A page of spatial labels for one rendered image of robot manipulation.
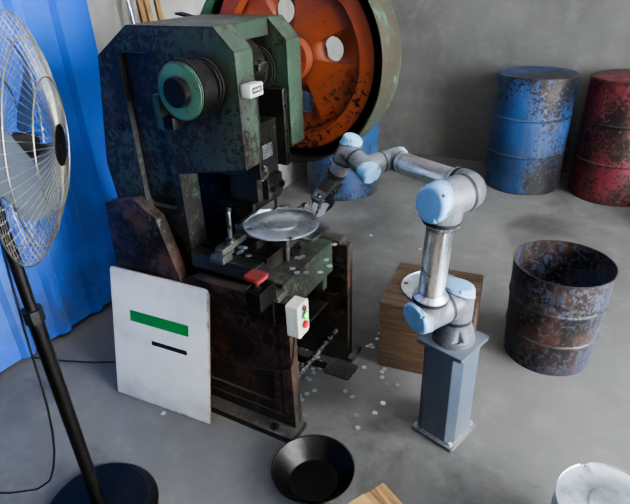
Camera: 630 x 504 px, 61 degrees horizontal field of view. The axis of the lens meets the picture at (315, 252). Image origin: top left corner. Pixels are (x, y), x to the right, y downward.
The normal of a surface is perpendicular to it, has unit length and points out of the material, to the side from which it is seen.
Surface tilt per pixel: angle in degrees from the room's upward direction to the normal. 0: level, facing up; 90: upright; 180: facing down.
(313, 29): 90
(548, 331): 92
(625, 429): 0
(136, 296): 78
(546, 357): 92
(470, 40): 90
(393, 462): 0
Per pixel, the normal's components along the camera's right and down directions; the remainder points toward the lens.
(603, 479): -0.04, -0.88
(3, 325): 0.88, 0.20
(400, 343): -0.37, 0.45
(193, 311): -0.42, 0.25
